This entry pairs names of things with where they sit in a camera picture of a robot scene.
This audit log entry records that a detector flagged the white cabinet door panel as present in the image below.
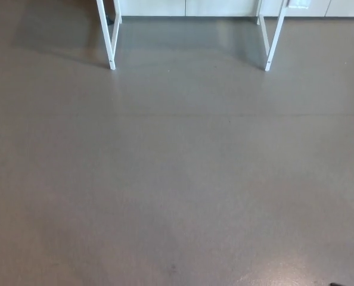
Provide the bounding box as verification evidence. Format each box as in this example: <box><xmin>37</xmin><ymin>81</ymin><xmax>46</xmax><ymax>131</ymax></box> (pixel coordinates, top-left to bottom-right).
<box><xmin>101</xmin><ymin>0</ymin><xmax>187</xmax><ymax>17</ymax></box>
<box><xmin>327</xmin><ymin>0</ymin><xmax>354</xmax><ymax>18</ymax></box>
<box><xmin>185</xmin><ymin>0</ymin><xmax>331</xmax><ymax>18</ymax></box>

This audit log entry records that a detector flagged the white table leg frame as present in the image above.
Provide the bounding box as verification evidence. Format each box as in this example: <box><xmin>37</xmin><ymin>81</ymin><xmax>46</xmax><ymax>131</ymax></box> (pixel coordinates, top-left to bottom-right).
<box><xmin>95</xmin><ymin>0</ymin><xmax>123</xmax><ymax>70</ymax></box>
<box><xmin>256</xmin><ymin>0</ymin><xmax>291</xmax><ymax>72</ymax></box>

